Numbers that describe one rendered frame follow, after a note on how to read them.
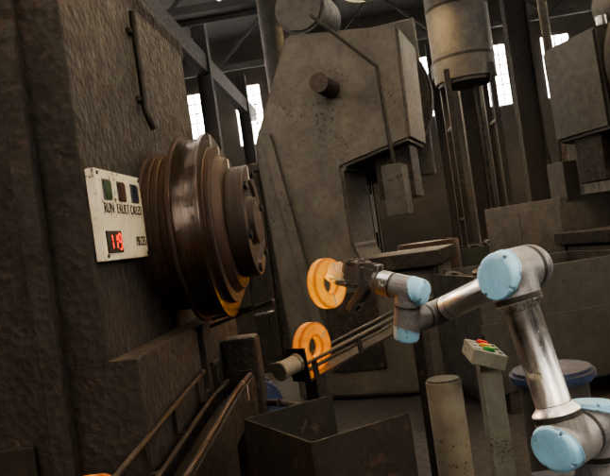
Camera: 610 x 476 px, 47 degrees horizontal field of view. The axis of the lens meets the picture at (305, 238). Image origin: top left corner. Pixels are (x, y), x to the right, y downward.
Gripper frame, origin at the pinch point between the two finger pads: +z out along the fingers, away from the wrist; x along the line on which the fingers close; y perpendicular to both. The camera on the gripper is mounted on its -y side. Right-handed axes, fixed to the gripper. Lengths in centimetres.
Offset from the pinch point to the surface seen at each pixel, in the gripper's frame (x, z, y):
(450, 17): -747, 383, 213
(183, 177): 65, -7, 33
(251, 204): 46, -10, 26
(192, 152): 60, -4, 38
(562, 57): -326, 57, 105
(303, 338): 5.6, 3.0, -19.6
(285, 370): 17.0, -0.2, -26.6
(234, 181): 52, -10, 32
